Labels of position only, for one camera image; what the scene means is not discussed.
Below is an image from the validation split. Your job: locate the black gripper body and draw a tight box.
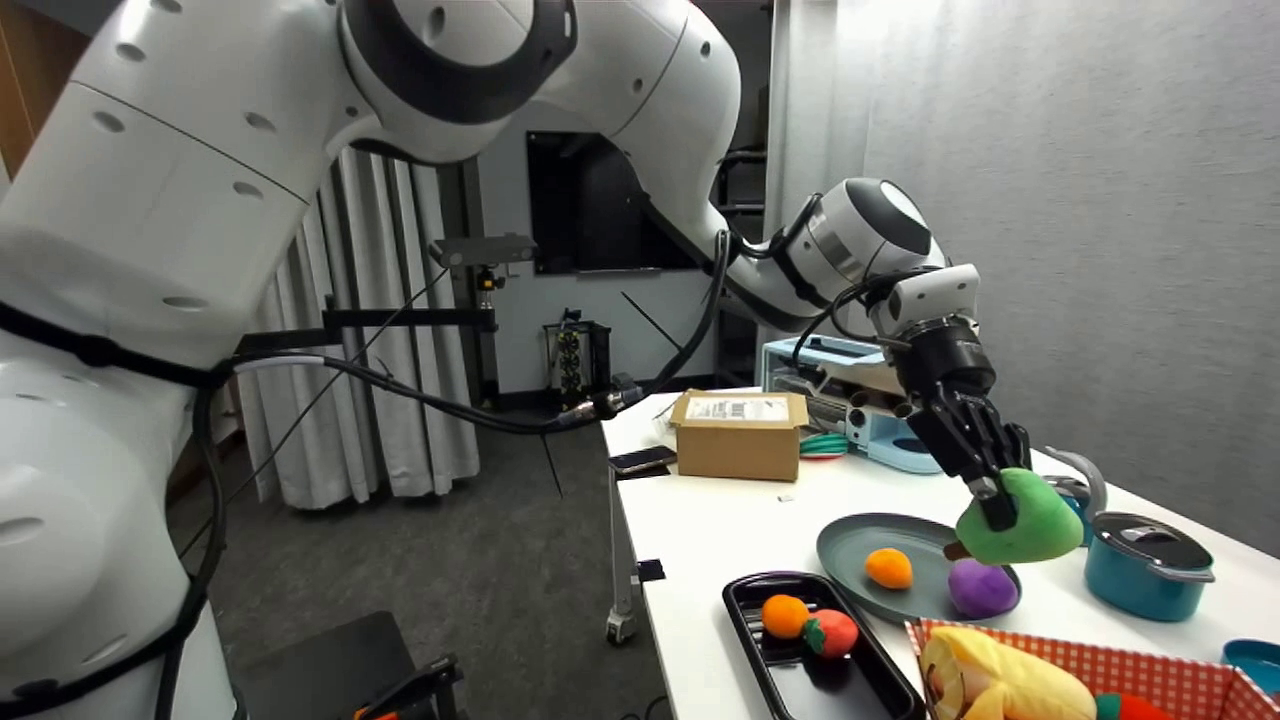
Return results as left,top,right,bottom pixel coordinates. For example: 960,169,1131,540
883,315,1004,427

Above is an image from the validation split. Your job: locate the green pear plush toy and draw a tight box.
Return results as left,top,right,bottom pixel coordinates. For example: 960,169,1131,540
952,463,1090,569

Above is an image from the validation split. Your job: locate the teal toy kettle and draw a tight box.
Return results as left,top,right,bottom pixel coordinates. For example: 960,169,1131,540
1035,439,1113,529

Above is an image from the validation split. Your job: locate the purple plush toy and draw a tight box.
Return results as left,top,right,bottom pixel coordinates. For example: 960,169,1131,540
946,556,1023,621

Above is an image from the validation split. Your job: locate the teal flat toy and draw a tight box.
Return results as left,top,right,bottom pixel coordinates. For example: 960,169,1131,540
798,427,862,463

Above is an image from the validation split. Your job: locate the dark grey round plate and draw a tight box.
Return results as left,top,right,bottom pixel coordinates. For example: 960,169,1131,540
811,509,1028,623

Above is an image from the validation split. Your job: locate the teal toy pot with lid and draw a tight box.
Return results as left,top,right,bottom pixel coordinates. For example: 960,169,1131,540
1082,509,1222,623

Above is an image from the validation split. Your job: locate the red green plush fruit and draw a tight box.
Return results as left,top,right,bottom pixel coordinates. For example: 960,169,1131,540
799,603,865,666

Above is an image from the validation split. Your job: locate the brown cardboard shipping box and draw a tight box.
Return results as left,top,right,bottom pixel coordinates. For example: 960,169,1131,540
670,384,815,489

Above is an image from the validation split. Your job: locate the yellow banana plush toy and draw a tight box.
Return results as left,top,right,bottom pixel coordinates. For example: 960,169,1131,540
918,623,1103,720

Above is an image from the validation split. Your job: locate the red patterned cardboard box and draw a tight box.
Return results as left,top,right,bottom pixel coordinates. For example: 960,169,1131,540
903,617,1280,720

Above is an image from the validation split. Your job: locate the red orange plush toy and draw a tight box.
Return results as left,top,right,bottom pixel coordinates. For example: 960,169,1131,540
1093,690,1181,720

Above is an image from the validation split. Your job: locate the black plastic tray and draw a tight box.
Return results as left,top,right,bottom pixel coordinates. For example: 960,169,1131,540
720,569,932,720

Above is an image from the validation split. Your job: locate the small teal bowl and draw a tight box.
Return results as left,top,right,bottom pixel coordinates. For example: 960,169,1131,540
1222,635,1280,699

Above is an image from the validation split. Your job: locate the grey table leg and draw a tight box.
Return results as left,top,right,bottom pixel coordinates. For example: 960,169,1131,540
604,446,650,653

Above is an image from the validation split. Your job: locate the black stand device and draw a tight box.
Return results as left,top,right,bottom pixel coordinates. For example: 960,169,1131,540
536,307,621,411

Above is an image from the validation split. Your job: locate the grey pleated curtain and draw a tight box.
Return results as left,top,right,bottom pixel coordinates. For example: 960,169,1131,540
228,139,489,515

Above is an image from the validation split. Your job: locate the orange black clamp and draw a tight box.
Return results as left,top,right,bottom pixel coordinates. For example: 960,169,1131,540
350,653,464,720

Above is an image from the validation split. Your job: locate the black perforated base board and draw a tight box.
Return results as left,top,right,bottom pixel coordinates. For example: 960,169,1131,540
228,607,449,720

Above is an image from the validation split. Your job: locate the brown wooden door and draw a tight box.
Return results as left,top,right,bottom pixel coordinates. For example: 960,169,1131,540
0,0,89,182

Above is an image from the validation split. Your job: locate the black wall monitor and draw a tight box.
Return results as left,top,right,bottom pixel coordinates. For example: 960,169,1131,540
526,130,674,282

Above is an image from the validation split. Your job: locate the stereo camera bar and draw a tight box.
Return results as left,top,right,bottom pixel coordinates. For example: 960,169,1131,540
425,232,541,274

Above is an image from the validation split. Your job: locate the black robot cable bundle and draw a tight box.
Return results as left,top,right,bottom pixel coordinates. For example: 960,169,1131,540
0,232,740,720

